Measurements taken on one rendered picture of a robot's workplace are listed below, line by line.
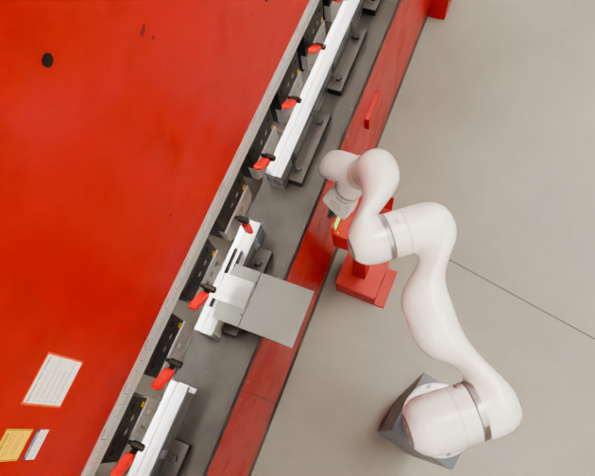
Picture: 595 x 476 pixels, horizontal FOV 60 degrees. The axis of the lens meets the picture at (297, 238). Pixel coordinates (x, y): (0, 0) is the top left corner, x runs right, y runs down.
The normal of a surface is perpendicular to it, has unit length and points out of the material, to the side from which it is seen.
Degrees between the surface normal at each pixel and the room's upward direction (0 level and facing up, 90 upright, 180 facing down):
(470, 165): 0
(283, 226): 0
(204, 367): 0
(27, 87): 90
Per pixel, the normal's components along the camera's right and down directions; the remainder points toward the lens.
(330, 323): -0.11, -0.36
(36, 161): 0.92, 0.31
